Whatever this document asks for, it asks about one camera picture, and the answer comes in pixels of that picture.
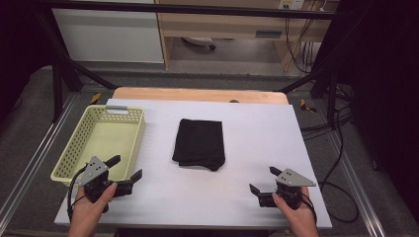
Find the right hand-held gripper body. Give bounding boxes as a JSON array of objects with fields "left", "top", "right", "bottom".
[{"left": 258, "top": 168, "right": 317, "bottom": 210}]

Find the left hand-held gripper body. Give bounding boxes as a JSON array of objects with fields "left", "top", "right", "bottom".
[{"left": 77, "top": 155, "right": 130, "bottom": 213}]

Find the pale yellow perforated plastic basket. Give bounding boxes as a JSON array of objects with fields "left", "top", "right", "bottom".
[{"left": 49, "top": 104, "right": 146, "bottom": 188}]

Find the black cloth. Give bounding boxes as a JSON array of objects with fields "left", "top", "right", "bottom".
[{"left": 171, "top": 118, "right": 226, "bottom": 173}]

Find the person's right hand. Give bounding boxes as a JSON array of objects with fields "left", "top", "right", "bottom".
[{"left": 272, "top": 187, "right": 320, "bottom": 237}]

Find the person's left hand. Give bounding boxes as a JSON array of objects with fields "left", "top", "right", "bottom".
[{"left": 67, "top": 182, "right": 119, "bottom": 237}]

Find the white board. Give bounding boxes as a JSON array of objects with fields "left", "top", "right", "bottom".
[{"left": 53, "top": 98, "right": 333, "bottom": 230}]

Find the wooden table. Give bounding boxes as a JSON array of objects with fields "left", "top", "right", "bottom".
[{"left": 112, "top": 86, "right": 290, "bottom": 106}]

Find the white cabinet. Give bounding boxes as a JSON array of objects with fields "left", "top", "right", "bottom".
[{"left": 51, "top": 8, "right": 165, "bottom": 64}]

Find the dark curtain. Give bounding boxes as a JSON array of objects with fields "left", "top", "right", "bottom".
[
  {"left": 332, "top": 0, "right": 419, "bottom": 215},
  {"left": 0, "top": 0, "right": 57, "bottom": 126}
]

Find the grey chair base with casters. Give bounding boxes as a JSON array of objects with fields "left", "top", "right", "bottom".
[{"left": 182, "top": 37, "right": 217, "bottom": 51}]

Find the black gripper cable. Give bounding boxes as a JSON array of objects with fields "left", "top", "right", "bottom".
[
  {"left": 300, "top": 192, "right": 318, "bottom": 225},
  {"left": 66, "top": 166, "right": 88, "bottom": 222}
]

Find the metal floor rail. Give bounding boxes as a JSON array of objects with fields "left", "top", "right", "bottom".
[
  {"left": 0, "top": 93, "right": 79, "bottom": 228},
  {"left": 325, "top": 131, "right": 387, "bottom": 237}
]

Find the black floor cable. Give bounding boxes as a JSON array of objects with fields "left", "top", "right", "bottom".
[{"left": 300, "top": 105, "right": 361, "bottom": 225}]

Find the bundle of hanging cables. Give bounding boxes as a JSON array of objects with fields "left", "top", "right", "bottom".
[{"left": 284, "top": 18, "right": 314, "bottom": 75}]

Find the white wall socket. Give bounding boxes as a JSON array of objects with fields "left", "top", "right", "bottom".
[{"left": 278, "top": 0, "right": 305, "bottom": 10}]

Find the black metal frame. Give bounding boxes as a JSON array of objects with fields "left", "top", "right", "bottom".
[{"left": 33, "top": 1, "right": 364, "bottom": 129}]

